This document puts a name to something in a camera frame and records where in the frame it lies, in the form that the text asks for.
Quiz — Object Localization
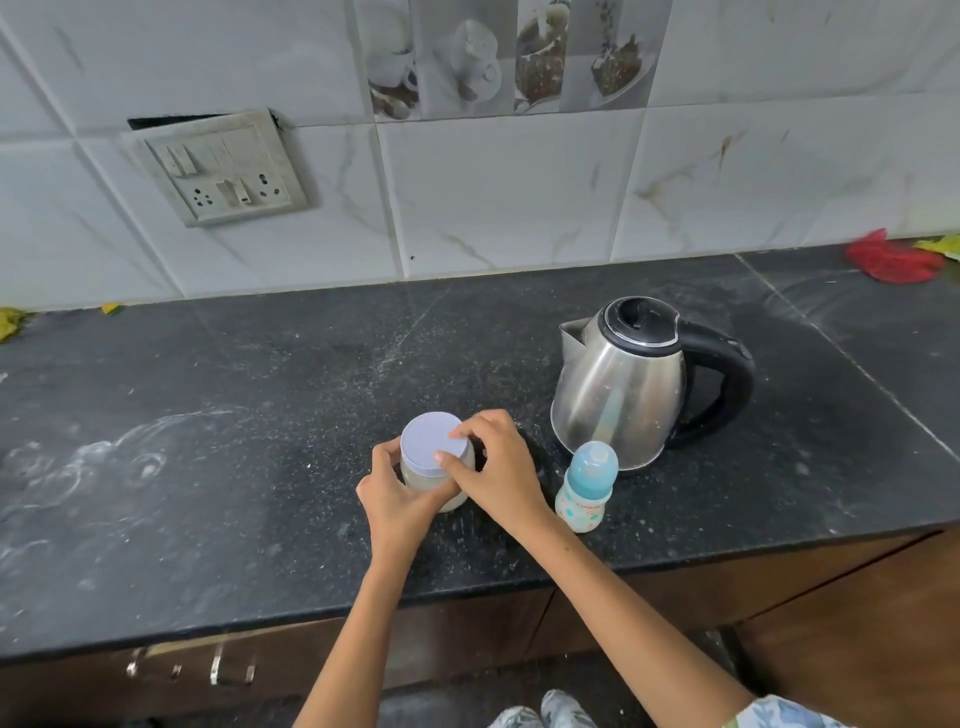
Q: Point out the person's right shoe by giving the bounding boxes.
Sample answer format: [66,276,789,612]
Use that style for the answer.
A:
[540,689,599,728]

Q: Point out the brown wooden cabinet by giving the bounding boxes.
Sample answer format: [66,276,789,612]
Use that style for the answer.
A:
[0,525,960,728]

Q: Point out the person's right forearm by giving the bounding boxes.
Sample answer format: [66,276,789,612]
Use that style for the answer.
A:
[519,511,760,728]

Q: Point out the yellow green cloth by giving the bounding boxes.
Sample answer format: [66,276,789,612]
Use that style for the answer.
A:
[912,233,960,263]

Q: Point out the person's left forearm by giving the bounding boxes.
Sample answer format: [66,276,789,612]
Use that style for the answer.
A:
[292,541,425,728]

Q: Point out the stainless steel electric kettle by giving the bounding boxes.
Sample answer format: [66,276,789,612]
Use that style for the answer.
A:
[549,295,756,474]

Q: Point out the grey wall switch board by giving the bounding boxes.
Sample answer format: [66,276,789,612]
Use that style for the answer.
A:
[120,108,310,229]

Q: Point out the red cloth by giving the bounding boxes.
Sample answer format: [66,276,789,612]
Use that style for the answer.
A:
[845,228,948,285]

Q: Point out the white round jar lid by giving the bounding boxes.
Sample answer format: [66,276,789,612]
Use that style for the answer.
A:
[399,411,473,479]

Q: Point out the clear glass jar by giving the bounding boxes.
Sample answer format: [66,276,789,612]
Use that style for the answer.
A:
[400,441,477,516]

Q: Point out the person's left hand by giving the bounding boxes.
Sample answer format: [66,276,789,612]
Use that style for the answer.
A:
[355,436,461,558]

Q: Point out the person's right hand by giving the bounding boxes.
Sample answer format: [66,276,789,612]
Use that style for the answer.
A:
[435,408,555,538]

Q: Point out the person's patterned sleeve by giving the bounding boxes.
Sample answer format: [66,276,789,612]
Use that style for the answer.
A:
[722,693,852,728]

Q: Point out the blue capped baby bottle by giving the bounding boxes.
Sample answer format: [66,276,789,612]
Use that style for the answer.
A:
[555,441,621,535]

